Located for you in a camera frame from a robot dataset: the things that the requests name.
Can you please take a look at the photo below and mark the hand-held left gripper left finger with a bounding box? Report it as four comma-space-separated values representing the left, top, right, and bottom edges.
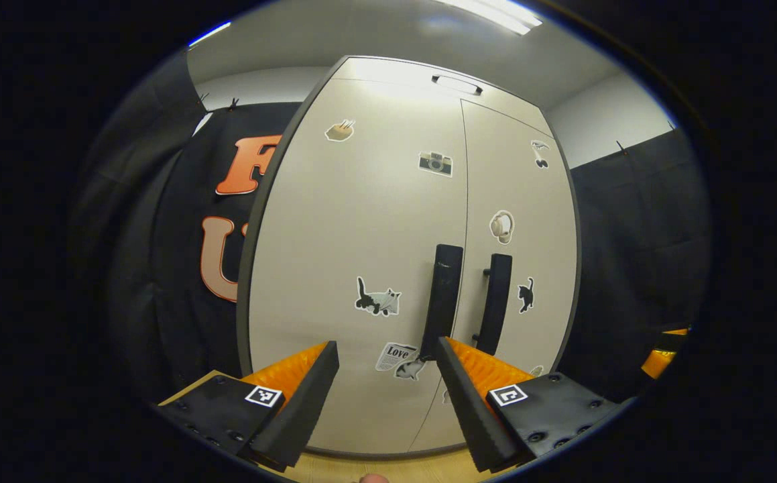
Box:
150, 340, 341, 474

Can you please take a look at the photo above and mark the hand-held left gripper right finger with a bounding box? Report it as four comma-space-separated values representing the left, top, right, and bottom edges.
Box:
436, 337, 623, 474

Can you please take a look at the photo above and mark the white cabinet door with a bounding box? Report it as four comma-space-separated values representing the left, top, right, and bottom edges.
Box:
407, 99, 578, 453
247, 79, 469, 455

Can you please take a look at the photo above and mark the white shoe cabinet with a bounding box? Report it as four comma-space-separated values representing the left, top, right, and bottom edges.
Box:
236, 55, 582, 460

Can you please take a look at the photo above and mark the black backdrop cloth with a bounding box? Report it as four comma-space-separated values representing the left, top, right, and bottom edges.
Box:
70, 50, 302, 403
556, 127, 714, 403

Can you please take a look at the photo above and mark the long ceiling light panel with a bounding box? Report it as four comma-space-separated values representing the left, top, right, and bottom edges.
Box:
432, 0, 543, 36

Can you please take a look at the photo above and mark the small ceiling light panel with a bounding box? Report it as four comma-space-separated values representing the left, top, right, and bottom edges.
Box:
187, 21, 231, 48

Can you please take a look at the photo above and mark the black door handle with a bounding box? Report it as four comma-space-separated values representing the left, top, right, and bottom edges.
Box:
420, 244, 465, 362
472, 254, 514, 356

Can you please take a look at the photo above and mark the silver recessed pull handle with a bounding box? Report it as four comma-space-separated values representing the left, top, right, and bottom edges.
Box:
432, 74, 483, 96

